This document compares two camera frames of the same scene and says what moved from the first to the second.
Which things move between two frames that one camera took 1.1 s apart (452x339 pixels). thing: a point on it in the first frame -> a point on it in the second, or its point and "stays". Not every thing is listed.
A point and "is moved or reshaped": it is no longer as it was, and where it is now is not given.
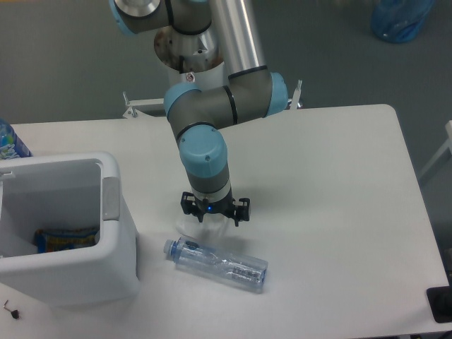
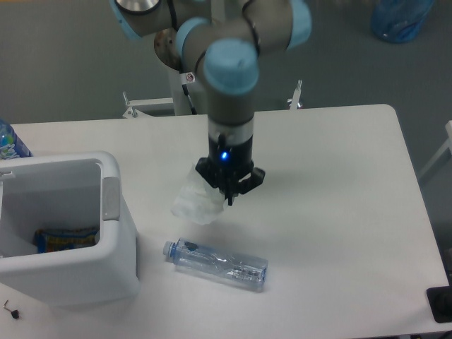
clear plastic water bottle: x=191 y=256 stays
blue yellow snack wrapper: x=65 y=238 stays
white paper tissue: x=214 y=227 is moved or reshaped
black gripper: x=224 y=207 -> x=225 y=164
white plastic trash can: x=66 y=191 stays
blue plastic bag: x=400 y=21 stays
